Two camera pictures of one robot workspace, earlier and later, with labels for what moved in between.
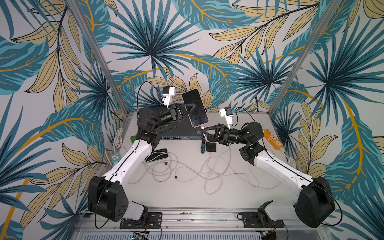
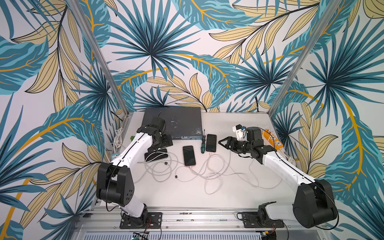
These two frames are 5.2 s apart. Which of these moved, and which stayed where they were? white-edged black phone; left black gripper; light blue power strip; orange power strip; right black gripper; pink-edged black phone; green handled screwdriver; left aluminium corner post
Moved: pink-edged black phone; left black gripper; right black gripper
Stayed: left aluminium corner post; orange power strip; green handled screwdriver; light blue power strip; white-edged black phone
